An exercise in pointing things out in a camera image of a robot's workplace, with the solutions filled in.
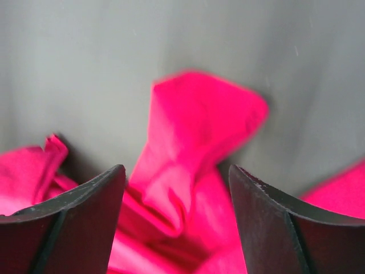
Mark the pink t shirt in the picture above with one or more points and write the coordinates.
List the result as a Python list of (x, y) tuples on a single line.
[(176, 214)]

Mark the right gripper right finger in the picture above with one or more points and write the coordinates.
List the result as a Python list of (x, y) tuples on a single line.
[(283, 234)]

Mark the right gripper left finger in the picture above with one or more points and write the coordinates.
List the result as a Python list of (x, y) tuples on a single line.
[(71, 233)]

